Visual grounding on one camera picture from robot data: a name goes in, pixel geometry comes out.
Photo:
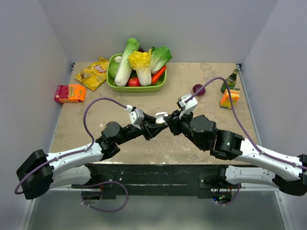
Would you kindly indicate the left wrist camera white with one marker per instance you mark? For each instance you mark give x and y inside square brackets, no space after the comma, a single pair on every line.
[136,116]

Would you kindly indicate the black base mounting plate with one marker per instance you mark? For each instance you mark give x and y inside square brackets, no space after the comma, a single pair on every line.
[201,181]

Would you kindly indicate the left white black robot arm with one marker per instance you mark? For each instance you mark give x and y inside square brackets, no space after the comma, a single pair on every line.
[40,170]

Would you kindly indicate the orange sponge pack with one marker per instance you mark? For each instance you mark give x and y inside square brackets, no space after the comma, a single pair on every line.
[225,100]

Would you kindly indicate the purple red onion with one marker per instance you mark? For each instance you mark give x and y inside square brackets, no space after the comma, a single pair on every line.
[199,89]

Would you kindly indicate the yellow napa cabbage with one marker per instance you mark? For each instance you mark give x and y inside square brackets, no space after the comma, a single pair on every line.
[140,62]

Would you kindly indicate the green Perrier bottle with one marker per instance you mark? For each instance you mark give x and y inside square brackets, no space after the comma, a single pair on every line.
[231,81]

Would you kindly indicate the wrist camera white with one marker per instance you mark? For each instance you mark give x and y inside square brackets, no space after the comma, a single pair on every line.
[136,116]
[186,107]

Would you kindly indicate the white gold-rimmed charging case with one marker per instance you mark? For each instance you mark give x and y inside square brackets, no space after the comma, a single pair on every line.
[160,117]

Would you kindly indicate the yellow Lays chips bag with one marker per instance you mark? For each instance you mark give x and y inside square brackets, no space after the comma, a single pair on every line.
[94,75]

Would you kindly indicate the red tomato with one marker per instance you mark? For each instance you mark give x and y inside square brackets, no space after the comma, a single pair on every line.
[133,82]

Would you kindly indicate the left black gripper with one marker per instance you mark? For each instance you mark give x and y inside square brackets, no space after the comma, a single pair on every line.
[151,130]

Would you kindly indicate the green leaf lettuce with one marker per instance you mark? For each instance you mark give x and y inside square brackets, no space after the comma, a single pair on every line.
[159,57]

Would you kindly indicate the pink orange snack box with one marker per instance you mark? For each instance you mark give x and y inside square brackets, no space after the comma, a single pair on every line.
[72,93]

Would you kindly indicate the green plastic basket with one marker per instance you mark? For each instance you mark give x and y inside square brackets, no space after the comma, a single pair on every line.
[151,88]

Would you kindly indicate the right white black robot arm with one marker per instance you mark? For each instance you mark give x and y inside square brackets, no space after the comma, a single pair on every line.
[287,173]

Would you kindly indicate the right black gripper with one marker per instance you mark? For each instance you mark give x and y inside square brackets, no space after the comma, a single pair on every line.
[174,121]

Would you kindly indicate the orange carrot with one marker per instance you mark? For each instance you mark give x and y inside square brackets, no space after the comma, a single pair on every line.
[158,74]

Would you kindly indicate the round green cabbage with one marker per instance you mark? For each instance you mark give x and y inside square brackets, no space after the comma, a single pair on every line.
[112,70]

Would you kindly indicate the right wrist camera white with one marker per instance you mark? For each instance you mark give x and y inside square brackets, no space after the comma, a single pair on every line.
[186,107]

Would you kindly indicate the tall napa cabbage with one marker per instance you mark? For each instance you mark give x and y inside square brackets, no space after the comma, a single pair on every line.
[124,69]

